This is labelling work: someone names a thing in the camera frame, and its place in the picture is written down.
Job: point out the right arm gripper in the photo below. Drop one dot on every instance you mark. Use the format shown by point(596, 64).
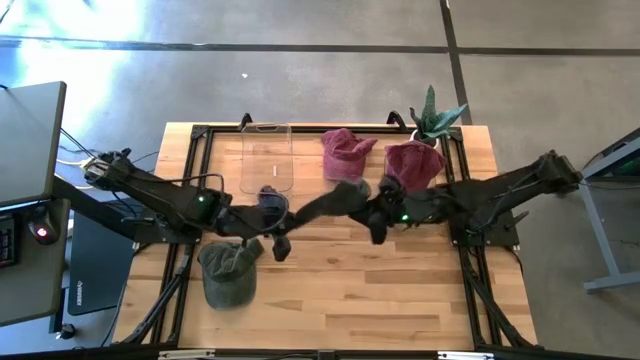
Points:
point(387, 207)

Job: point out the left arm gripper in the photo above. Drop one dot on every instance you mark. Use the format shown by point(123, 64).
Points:
point(272, 220)

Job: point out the green baseball cap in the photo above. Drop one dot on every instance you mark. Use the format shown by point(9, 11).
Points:
point(227, 277)
point(340, 199)

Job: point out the maroon baseball cap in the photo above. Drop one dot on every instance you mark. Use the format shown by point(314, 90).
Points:
point(345, 157)
point(414, 165)

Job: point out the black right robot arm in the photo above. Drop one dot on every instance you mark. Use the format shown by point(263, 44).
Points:
point(490, 195)

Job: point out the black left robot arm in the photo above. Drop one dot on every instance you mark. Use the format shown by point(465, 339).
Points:
point(165, 195)

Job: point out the green plant in white pot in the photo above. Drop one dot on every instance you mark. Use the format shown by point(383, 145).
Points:
point(431, 117)

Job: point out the black closed laptop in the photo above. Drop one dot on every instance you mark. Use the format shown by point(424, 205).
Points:
point(95, 280)

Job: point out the black computer mouse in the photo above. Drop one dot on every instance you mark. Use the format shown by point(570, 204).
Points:
point(42, 227)

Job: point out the black caster wheel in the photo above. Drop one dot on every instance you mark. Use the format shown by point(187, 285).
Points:
point(66, 331)

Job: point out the grey computer monitor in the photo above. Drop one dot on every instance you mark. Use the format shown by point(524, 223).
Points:
point(27, 145)

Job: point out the black keyboard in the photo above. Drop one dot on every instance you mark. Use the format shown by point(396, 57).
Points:
point(7, 242)

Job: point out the silver metal bracket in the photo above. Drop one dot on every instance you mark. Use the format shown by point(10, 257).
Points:
point(466, 355)
point(186, 354)

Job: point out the grey metal desk frame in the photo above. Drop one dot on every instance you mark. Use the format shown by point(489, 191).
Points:
point(597, 225)

